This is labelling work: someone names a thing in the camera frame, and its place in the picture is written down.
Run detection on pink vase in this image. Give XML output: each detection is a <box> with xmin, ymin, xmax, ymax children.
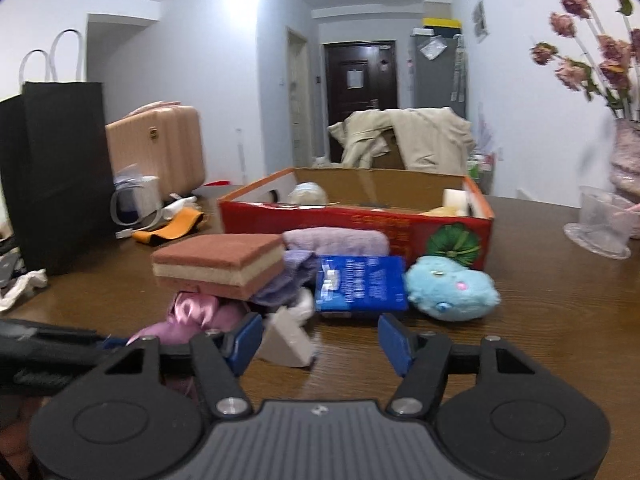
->
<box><xmin>609</xmin><ymin>117</ymin><xmax>640</xmax><ymax>240</ymax></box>

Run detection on colourful packages pile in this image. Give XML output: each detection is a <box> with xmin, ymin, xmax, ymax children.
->
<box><xmin>466</xmin><ymin>149</ymin><xmax>502</xmax><ymax>196</ymax></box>

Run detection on white interior door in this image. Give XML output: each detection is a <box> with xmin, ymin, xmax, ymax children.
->
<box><xmin>285</xmin><ymin>27</ymin><xmax>309</xmax><ymax>167</ymax></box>

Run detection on white plush item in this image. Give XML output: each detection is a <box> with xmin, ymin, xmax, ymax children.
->
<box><xmin>287</xmin><ymin>182</ymin><xmax>329</xmax><ymax>206</ymax></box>

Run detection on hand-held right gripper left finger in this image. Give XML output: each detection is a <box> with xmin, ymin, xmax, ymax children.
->
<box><xmin>101</xmin><ymin>312</ymin><xmax>264</xmax><ymax>419</ymax></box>

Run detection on dark entrance door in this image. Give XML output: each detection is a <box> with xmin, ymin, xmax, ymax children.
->
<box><xmin>323</xmin><ymin>40</ymin><xmax>399</xmax><ymax>162</ymax></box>

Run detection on white foam wedge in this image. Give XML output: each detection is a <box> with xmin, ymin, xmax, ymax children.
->
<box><xmin>257</xmin><ymin>305</ymin><xmax>321</xmax><ymax>369</ymax></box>

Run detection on dried pink flowers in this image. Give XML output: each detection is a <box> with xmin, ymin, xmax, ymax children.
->
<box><xmin>530</xmin><ymin>0</ymin><xmax>640</xmax><ymax>122</ymax></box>

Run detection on pink suitcase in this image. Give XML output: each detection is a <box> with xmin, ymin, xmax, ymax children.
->
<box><xmin>105</xmin><ymin>101</ymin><xmax>207</xmax><ymax>197</ymax></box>

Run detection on wall picture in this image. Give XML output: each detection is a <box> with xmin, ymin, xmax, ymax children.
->
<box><xmin>472</xmin><ymin>0</ymin><xmax>489</xmax><ymax>44</ymax></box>

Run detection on pink satin cloth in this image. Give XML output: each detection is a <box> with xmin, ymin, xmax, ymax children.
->
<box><xmin>126</xmin><ymin>292</ymin><xmax>252</xmax><ymax>347</ymax></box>

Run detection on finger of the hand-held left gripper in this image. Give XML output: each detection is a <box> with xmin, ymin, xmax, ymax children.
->
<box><xmin>0</xmin><ymin>317</ymin><xmax>126</xmax><ymax>361</ymax></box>
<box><xmin>0</xmin><ymin>360</ymin><xmax>101</xmax><ymax>397</ymax></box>

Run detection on brown layered sponge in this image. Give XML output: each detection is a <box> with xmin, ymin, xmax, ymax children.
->
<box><xmin>151</xmin><ymin>233</ymin><xmax>287</xmax><ymax>301</ymax></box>

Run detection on blue plush toy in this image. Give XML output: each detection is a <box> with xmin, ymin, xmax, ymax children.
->
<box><xmin>403</xmin><ymin>255</ymin><xmax>501</xmax><ymax>321</ymax></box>

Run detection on grey refrigerator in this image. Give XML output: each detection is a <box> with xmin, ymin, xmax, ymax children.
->
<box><xmin>409</xmin><ymin>34</ymin><xmax>469</xmax><ymax>122</ymax></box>

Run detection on orange cloth strap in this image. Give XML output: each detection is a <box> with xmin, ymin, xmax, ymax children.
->
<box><xmin>132</xmin><ymin>207</ymin><xmax>206</xmax><ymax>246</ymax></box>

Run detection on red cardboard box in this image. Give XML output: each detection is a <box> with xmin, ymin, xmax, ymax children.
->
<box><xmin>218</xmin><ymin>167</ymin><xmax>496</xmax><ymax>272</ymax></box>

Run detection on white tube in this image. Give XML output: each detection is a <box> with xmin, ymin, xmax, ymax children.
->
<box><xmin>161</xmin><ymin>197</ymin><xmax>199</xmax><ymax>217</ymax></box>

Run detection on purple towel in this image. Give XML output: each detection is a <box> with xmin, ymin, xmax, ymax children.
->
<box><xmin>251</xmin><ymin>227</ymin><xmax>391</xmax><ymax>307</ymax></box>

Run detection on clear plastic bowl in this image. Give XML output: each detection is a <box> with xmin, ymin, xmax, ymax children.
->
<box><xmin>564</xmin><ymin>185</ymin><xmax>637</xmax><ymax>261</ymax></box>

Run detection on brown cardboard box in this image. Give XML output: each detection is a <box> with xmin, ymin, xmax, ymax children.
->
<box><xmin>371</xmin><ymin>129</ymin><xmax>406</xmax><ymax>170</ymax></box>

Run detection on white tape roll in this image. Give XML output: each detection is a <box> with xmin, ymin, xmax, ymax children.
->
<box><xmin>442</xmin><ymin>188</ymin><xmax>476</xmax><ymax>212</ymax></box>

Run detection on yellow and black box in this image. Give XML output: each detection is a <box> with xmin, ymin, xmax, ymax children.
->
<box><xmin>422</xmin><ymin>17</ymin><xmax>464</xmax><ymax>37</ymax></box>

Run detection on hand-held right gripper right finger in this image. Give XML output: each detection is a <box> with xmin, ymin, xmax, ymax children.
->
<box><xmin>378</xmin><ymin>313</ymin><xmax>542</xmax><ymax>419</ymax></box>

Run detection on black paper bag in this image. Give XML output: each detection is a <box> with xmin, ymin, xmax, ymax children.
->
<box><xmin>0</xmin><ymin>29</ymin><xmax>117</xmax><ymax>277</ymax></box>

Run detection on blue tissue packet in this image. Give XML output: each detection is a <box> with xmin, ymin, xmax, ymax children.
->
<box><xmin>315</xmin><ymin>254</ymin><xmax>409</xmax><ymax>319</ymax></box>

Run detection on beige jacket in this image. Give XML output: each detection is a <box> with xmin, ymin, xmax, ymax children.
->
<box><xmin>327</xmin><ymin>107</ymin><xmax>476</xmax><ymax>172</ymax></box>

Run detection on white small appliance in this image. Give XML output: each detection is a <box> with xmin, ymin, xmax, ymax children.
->
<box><xmin>111</xmin><ymin>164</ymin><xmax>164</xmax><ymax>232</ymax></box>

